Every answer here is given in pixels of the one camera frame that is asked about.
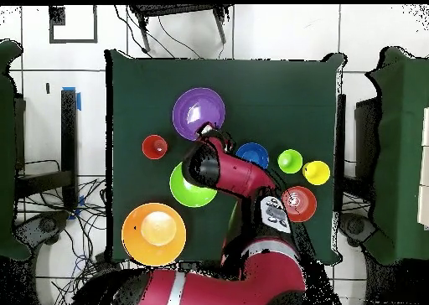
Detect purple plastic bowl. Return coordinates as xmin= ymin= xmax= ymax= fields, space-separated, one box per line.
xmin=172 ymin=86 xmax=226 ymax=142

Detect green plastic bowl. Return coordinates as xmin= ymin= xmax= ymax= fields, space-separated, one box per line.
xmin=168 ymin=161 xmax=219 ymax=209

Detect dark blue plastic bowl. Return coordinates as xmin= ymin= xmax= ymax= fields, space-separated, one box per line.
xmin=235 ymin=142 xmax=270 ymax=171

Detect red plastic cup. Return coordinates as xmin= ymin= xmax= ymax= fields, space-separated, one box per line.
xmin=141 ymin=134 xmax=169 ymax=161

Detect dark green tablecloth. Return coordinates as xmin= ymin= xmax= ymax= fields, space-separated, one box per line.
xmin=104 ymin=49 xmax=346 ymax=264

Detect green plastic cup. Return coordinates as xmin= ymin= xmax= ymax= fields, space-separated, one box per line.
xmin=277 ymin=148 xmax=304 ymax=175

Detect yellow plastic cup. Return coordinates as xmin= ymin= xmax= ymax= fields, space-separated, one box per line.
xmin=302 ymin=159 xmax=332 ymax=187

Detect large yellow plastic bowl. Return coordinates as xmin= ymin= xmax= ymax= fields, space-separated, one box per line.
xmin=121 ymin=202 xmax=188 ymax=268

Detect orange-red plastic bowl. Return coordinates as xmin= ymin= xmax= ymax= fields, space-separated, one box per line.
xmin=280 ymin=185 xmax=318 ymax=224

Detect black metal stool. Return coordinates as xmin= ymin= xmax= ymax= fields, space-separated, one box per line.
xmin=128 ymin=4 xmax=232 ymax=54

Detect blue tape strip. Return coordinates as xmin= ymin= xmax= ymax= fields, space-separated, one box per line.
xmin=62 ymin=85 xmax=82 ymax=112

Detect black power strip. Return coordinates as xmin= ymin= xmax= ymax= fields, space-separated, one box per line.
xmin=95 ymin=252 xmax=123 ymax=276

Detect black chair base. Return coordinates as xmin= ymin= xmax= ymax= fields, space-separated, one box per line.
xmin=338 ymin=212 xmax=378 ymax=247
xmin=13 ymin=210 xmax=71 ymax=249

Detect green cloth side table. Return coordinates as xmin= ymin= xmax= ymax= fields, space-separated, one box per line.
xmin=366 ymin=46 xmax=429 ymax=266
xmin=0 ymin=39 xmax=33 ymax=261

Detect white boxes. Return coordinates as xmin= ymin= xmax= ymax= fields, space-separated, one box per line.
xmin=416 ymin=106 xmax=429 ymax=230

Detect tangle of floor cables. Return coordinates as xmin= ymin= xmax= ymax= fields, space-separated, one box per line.
xmin=14 ymin=158 xmax=111 ymax=305

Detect black table frame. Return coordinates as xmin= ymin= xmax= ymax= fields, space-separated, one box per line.
xmin=14 ymin=89 xmax=79 ymax=209
xmin=335 ymin=93 xmax=347 ymax=212

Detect black square floor frame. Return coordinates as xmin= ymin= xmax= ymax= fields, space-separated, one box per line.
xmin=49 ymin=5 xmax=99 ymax=44

